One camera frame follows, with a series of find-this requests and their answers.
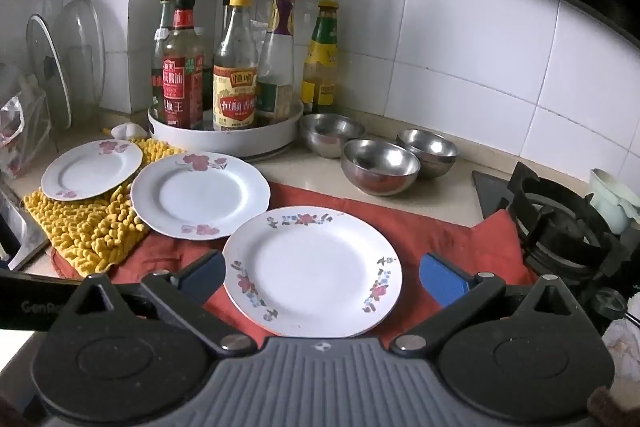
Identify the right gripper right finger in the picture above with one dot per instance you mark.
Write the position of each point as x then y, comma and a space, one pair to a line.
463, 298

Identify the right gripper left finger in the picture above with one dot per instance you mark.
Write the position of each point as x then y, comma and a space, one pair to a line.
178, 299

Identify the pink flower plate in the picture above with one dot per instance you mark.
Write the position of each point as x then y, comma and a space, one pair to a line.
91, 169
199, 196

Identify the large floral plate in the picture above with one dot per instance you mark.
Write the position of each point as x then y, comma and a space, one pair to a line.
308, 271

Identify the steel bowl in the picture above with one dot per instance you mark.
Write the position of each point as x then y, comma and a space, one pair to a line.
379, 168
326, 134
437, 155

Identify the steel bowl front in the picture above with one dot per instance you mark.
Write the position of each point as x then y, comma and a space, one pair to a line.
379, 168

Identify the steel sink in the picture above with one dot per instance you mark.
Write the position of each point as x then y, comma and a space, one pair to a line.
21, 236

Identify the yellow chenille mat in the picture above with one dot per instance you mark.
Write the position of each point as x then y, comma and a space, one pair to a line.
95, 234

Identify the black gas stove burner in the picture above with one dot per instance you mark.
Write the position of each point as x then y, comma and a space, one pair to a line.
560, 232

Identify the garlic bulb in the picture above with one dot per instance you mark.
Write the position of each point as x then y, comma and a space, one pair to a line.
129, 131

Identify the plastic bag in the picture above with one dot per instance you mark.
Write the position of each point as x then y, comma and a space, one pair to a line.
25, 120

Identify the pale green cup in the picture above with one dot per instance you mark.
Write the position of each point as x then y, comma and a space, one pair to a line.
616, 203

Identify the yellow cap vinegar bottle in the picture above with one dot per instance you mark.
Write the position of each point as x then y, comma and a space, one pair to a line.
235, 71

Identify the purple neck clear bottle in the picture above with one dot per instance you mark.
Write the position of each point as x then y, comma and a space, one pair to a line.
275, 75

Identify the red label soy sauce bottle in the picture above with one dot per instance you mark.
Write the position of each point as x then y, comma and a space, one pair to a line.
183, 63

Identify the yellow green label bottle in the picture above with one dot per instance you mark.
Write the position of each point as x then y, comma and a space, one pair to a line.
320, 68

